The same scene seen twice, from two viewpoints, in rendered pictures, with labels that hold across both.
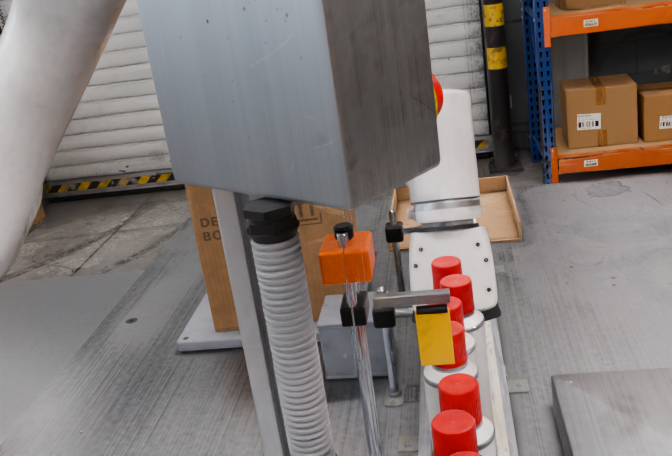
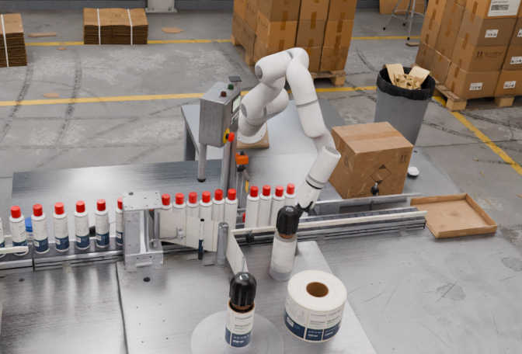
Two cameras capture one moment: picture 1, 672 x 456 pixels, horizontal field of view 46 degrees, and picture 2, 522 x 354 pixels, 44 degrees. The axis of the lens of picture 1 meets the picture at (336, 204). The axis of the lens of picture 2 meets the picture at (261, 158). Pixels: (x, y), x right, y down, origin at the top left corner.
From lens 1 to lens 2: 228 cm
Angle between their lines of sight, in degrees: 57
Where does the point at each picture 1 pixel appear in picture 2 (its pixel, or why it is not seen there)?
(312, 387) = (200, 164)
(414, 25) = (217, 126)
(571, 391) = (306, 244)
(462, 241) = (307, 187)
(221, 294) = not seen: hidden behind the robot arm
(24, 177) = (259, 102)
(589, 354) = (347, 257)
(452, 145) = (318, 164)
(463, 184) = (314, 175)
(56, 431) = (268, 163)
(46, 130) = (265, 96)
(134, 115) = not seen: outside the picture
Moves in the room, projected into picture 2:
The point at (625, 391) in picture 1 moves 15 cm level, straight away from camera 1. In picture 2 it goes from (310, 254) to (346, 255)
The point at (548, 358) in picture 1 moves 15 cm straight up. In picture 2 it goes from (341, 248) to (346, 219)
